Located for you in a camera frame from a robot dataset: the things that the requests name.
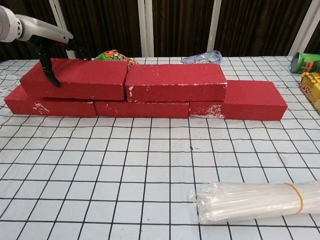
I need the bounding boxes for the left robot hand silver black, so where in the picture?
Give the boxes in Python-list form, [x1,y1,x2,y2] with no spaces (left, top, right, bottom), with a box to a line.
[18,13,92,88]

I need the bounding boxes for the red foam brick white scuffs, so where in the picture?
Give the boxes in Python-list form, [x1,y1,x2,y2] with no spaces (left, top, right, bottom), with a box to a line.
[124,63,228,103]

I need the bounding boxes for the green snack bag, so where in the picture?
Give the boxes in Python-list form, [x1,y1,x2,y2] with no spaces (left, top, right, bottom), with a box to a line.
[96,49,140,66]

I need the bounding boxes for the clear plastic water bottle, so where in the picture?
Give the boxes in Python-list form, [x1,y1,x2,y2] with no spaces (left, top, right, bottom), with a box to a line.
[180,49,223,66]

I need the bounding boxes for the white black checkered tablecloth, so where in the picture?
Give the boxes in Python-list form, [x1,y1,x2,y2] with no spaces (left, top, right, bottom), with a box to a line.
[0,56,320,240]

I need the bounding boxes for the green chips can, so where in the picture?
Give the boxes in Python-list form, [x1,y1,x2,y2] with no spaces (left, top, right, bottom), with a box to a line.
[289,51,320,75]

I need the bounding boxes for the wrapped bundle of white straws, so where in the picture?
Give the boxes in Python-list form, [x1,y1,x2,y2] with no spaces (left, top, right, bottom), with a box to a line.
[191,181,320,225]

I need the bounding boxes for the yellow biscuit pack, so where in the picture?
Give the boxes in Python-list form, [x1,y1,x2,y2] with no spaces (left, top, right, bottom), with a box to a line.
[299,71,320,112]

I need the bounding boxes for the yellow rubber band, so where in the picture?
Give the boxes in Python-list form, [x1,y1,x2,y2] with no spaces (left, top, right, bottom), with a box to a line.
[284,182,305,215]

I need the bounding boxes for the white table leg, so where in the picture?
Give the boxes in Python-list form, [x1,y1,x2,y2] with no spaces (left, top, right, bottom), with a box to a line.
[137,0,155,58]

